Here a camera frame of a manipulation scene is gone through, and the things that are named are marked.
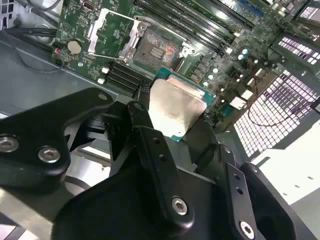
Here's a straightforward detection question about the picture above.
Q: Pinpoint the silver-topped CPU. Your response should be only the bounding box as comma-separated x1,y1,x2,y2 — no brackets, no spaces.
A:
147,66,217,144

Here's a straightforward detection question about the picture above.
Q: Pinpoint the metal socket cover frame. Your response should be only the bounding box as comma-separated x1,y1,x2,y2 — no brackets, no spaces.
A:
86,9,147,64

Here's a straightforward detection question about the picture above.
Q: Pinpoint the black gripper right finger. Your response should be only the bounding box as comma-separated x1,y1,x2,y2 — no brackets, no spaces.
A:
184,109,316,240

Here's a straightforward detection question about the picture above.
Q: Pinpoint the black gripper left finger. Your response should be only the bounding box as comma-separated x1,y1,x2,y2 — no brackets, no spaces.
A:
0,87,196,231

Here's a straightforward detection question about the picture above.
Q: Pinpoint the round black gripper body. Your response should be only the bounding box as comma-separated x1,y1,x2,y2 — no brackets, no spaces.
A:
51,162,237,240

